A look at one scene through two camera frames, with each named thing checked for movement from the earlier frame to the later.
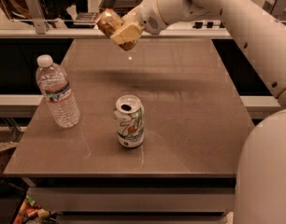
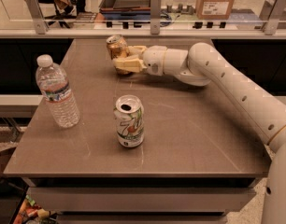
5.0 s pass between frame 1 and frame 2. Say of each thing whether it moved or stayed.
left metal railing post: stayed
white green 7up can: stayed
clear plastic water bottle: stayed
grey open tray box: stayed
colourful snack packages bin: stayed
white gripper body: moved
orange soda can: moved
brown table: stayed
